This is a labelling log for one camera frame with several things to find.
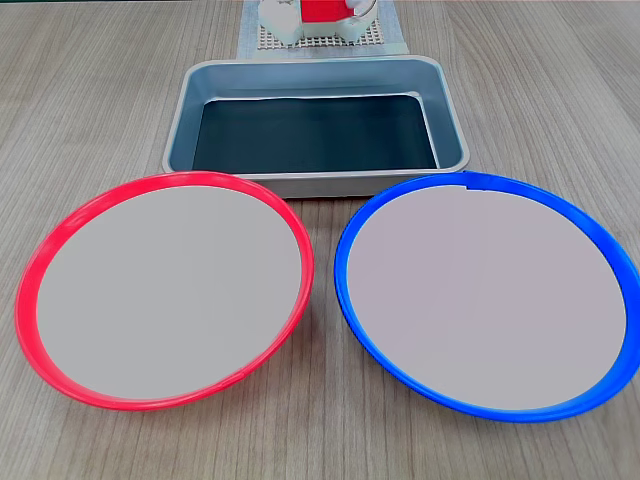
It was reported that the black tray liner mat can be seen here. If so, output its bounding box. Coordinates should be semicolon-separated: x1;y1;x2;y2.
192;93;441;175

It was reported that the red rimmed white dish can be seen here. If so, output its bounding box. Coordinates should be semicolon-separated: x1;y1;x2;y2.
13;170;316;413

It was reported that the silver metal tray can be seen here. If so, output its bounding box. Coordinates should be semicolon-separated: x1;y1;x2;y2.
161;55;472;200

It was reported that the blue rimmed white dish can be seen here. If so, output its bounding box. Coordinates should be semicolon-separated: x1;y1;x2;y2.
333;170;640;425

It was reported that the white mesh mat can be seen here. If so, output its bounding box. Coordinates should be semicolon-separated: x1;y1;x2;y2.
256;18;389;51

